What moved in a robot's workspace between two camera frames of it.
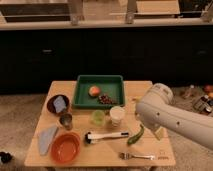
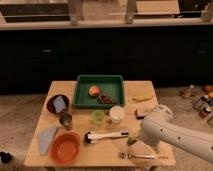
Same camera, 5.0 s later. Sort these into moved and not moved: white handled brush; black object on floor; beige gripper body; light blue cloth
Moved: beige gripper body
Not moved: black object on floor; light blue cloth; white handled brush
